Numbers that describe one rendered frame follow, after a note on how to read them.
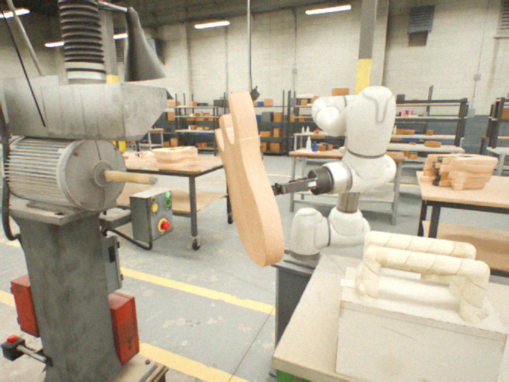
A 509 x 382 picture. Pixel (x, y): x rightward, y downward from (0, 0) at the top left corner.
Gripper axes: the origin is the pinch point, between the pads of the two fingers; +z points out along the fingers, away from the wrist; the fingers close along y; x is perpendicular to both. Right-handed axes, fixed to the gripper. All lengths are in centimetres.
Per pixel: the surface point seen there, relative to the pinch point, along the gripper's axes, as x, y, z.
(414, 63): 277, 753, -779
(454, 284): -23.7, -30.1, -28.5
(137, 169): 38, 279, 54
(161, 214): -4, 62, 28
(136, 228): -8, 61, 39
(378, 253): -13.7, -30.4, -12.7
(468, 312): -25, -37, -24
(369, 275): -17.9, -28.8, -11.1
